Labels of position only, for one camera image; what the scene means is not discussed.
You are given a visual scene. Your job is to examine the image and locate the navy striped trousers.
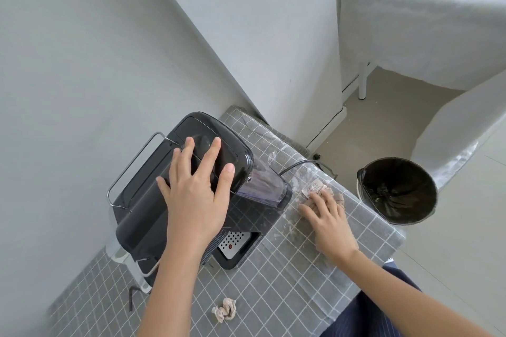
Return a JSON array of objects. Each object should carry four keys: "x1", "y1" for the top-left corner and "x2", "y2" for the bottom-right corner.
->
[{"x1": 318, "y1": 264, "x2": 432, "y2": 337}]

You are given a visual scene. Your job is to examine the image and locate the white table leg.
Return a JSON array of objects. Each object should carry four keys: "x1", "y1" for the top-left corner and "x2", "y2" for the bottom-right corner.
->
[{"x1": 358, "y1": 62, "x2": 371, "y2": 101}]

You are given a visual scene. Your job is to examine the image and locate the white bin with black liner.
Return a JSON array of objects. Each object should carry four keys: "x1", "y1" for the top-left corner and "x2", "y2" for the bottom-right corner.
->
[{"x1": 357, "y1": 157, "x2": 439, "y2": 227}]

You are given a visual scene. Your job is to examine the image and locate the crumpled beige paper ball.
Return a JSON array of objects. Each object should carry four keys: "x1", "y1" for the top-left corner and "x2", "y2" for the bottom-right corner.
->
[{"x1": 211, "y1": 298, "x2": 238, "y2": 324}]

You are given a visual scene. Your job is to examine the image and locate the beige wiping paper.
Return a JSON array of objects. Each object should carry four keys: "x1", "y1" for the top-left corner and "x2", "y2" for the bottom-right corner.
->
[{"x1": 301, "y1": 180, "x2": 345, "y2": 211}]

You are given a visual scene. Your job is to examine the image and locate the black power cable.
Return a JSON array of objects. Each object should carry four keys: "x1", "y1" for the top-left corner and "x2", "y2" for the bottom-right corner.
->
[{"x1": 277, "y1": 158, "x2": 339, "y2": 182}]

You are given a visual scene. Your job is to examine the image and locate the black coffee machine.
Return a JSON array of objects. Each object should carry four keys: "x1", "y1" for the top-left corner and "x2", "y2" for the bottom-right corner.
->
[{"x1": 107, "y1": 112, "x2": 293, "y2": 295}]

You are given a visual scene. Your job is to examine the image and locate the grey checked tablecloth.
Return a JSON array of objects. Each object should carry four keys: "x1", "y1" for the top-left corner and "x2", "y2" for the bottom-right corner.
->
[{"x1": 47, "y1": 106, "x2": 407, "y2": 337}]

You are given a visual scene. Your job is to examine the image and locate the person's left hand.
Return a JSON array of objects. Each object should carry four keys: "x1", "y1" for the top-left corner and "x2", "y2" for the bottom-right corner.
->
[{"x1": 156, "y1": 136, "x2": 236, "y2": 244}]

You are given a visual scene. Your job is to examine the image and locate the person's right forearm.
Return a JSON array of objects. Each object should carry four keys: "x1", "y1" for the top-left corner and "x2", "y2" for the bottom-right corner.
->
[{"x1": 328, "y1": 248, "x2": 497, "y2": 337}]

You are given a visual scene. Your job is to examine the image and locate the white tablecloth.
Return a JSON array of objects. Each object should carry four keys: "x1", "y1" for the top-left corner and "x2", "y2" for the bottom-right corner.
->
[{"x1": 338, "y1": 0, "x2": 506, "y2": 91}]

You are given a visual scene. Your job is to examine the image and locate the person's left forearm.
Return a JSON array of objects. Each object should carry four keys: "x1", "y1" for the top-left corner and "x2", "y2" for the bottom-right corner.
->
[{"x1": 136, "y1": 232, "x2": 218, "y2": 337}]

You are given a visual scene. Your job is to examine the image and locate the black hex key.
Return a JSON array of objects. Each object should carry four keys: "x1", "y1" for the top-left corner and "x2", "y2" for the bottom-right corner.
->
[{"x1": 128, "y1": 285, "x2": 144, "y2": 312}]

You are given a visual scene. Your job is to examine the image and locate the person's right hand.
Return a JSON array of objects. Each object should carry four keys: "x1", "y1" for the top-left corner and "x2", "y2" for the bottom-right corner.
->
[{"x1": 299, "y1": 190, "x2": 359, "y2": 261}]

